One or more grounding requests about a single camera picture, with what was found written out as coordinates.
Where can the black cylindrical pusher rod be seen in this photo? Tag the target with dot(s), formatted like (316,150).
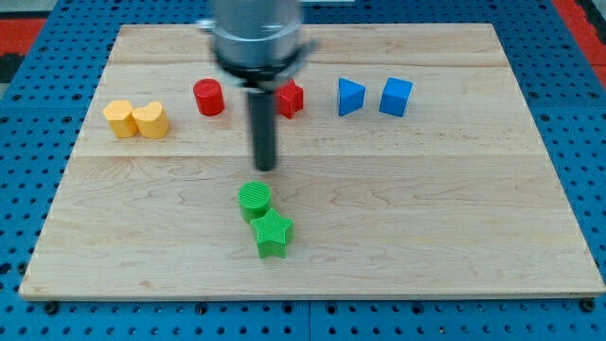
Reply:
(262,111)

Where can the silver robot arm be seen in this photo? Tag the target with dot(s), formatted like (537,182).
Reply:
(258,45)

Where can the yellow heart block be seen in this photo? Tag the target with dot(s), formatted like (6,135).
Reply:
(151,120)

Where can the red star block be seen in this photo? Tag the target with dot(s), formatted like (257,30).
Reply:
(290,99)

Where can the red cylinder block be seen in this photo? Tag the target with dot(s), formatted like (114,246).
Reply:
(208,94)

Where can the blue triangle block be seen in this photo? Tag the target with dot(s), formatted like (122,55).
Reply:
(351,96)

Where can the green cylinder block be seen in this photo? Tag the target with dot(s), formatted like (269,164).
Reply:
(254,199)

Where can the green star block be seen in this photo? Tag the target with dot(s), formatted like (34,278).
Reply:
(273,233)

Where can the blue cube block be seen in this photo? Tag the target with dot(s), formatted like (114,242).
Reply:
(395,95)

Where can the yellow pentagon block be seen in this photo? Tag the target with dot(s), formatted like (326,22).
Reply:
(119,115)

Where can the wooden board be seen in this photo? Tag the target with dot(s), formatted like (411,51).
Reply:
(457,199)

